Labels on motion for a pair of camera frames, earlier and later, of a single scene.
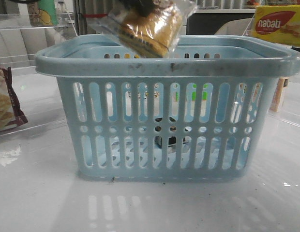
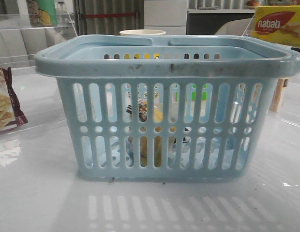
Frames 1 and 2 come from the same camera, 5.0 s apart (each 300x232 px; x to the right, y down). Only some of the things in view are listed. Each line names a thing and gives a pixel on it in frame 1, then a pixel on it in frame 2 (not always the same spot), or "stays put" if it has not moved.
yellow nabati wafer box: [283, 24] stays put
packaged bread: [156, 36] to [158, 117]
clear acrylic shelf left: [20, 36] stays put
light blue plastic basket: [198, 115] stays put
